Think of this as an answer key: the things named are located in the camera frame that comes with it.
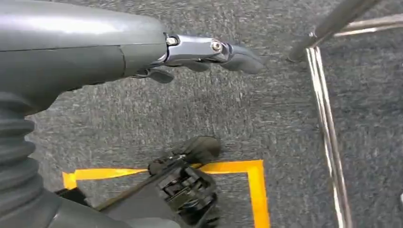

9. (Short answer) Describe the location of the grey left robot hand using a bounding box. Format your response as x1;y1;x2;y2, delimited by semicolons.
0;0;265;117

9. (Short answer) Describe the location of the ribbed grey left arm sleeve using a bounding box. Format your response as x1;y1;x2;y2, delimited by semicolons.
0;91;63;228

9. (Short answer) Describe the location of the yellow floor tape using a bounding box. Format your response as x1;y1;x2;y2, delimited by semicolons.
62;159;272;228

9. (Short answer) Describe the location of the steel bench frame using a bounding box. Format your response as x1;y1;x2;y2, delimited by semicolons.
287;0;403;228

